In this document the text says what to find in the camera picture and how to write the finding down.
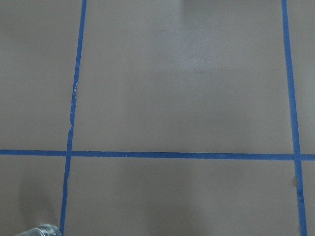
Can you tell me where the clear glass sauce bottle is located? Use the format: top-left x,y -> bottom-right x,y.
15,224 -> 62,236

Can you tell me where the brown paper table cover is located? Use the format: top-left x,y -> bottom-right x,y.
0,0 -> 315,236

